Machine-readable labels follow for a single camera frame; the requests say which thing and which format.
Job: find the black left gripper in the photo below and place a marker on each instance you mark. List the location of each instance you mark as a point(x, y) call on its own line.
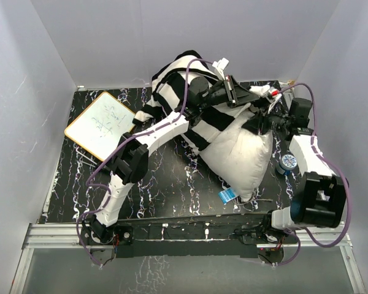
point(237, 94)

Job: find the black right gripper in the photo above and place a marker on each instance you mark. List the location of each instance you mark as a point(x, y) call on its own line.
point(257, 123)

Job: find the black white striped pillowcase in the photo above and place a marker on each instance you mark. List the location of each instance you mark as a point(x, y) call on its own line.
point(171, 85)

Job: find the white pillow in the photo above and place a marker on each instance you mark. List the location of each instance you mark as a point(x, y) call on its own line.
point(240, 157)

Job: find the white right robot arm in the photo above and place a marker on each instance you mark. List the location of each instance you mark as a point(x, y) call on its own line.
point(320, 197)

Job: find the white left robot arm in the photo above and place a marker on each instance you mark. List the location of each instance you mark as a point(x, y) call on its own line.
point(129, 164)

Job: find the blue white tape roll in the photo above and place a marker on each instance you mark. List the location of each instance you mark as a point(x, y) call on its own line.
point(286, 165)

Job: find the yellow framed whiteboard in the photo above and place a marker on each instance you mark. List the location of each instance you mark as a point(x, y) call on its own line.
point(99, 127)

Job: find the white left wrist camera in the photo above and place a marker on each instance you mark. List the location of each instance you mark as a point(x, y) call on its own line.
point(220, 65)

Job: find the aluminium table frame rail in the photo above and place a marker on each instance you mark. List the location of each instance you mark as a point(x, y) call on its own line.
point(184, 258)

